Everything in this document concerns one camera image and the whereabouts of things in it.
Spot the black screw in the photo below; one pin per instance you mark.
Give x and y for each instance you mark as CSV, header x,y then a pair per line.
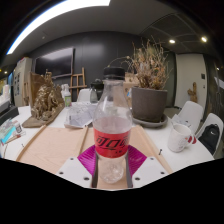
x,y
160,152

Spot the black wall screen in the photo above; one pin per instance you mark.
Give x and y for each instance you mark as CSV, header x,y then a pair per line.
x,y
53,63

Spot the colourful book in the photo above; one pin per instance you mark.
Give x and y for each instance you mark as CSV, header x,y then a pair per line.
x,y
6,130

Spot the white green-labelled bottle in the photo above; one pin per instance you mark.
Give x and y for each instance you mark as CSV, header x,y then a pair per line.
x,y
67,98

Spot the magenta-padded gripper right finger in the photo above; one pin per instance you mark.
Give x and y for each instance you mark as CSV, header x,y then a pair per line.
x,y
150,170

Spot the brown cardboard box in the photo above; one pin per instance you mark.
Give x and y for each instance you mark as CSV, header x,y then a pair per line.
x,y
130,86

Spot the white cartoon-print mug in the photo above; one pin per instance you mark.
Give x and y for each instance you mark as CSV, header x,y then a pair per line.
x,y
178,138

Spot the long ceiling light strip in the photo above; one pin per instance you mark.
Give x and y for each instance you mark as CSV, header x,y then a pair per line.
x,y
56,15

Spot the wooden figure sculpture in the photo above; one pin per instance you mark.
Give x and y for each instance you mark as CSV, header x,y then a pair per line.
x,y
192,93

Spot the black desktop device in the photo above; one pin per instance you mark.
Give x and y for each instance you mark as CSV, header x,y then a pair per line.
x,y
6,113

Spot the clear red-labelled drink bottle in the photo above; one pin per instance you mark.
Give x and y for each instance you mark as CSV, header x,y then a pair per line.
x,y
111,133

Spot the clear bag of papers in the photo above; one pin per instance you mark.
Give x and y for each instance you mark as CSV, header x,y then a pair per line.
x,y
78,115

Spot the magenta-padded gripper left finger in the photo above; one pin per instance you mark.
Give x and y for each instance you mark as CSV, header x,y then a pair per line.
x,y
71,170

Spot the dark spray bottle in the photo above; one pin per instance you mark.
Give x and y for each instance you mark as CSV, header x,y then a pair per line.
x,y
96,88

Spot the light wooden drawing board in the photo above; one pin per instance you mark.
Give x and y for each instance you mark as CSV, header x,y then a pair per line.
x,y
56,146

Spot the black wall switch panel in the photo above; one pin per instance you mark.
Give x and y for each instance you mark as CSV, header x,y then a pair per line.
x,y
203,76

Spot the golden brown carved sculpture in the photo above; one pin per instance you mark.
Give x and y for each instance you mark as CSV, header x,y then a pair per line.
x,y
48,100

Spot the wooden easel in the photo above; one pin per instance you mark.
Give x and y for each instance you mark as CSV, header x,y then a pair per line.
x,y
77,86

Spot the white cabinet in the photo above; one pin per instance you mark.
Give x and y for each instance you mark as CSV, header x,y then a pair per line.
x,y
21,81

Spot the round recessed ceiling light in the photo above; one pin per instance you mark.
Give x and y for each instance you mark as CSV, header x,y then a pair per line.
x,y
204,39
172,41

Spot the dried plant in grey pot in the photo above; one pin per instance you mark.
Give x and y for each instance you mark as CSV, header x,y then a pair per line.
x,y
148,105

